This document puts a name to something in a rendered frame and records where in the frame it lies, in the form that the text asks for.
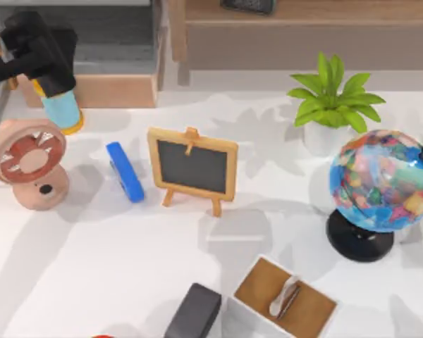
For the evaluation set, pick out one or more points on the light blue and yellow cup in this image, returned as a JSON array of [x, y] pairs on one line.
[[61, 109]]

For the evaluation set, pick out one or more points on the pale wooden drawer front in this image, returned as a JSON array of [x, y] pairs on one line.
[[116, 91]]

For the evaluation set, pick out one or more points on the grey drawer inside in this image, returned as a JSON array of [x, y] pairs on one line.
[[116, 38]]

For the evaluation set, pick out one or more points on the pink desk fan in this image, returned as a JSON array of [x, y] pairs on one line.
[[31, 165]]

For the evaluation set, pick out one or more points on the blue stapler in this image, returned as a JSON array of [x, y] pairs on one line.
[[125, 172]]

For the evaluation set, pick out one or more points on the wooden framed blackboard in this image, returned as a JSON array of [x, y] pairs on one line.
[[194, 165]]

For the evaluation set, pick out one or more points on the dark object on shelf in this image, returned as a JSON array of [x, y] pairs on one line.
[[248, 5]]

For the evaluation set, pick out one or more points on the wooden open shelf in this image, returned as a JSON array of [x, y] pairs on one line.
[[303, 45]]

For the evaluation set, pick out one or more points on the red object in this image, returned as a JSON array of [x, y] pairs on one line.
[[102, 336]]

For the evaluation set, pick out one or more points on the black box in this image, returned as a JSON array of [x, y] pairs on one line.
[[195, 313]]

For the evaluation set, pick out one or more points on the green plant in white pot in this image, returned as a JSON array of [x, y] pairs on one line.
[[333, 102]]

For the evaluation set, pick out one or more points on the white box with wooden lid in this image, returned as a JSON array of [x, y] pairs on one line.
[[261, 299]]

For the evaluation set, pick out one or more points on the colourful globe on black stand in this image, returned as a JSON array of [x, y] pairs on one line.
[[380, 179]]

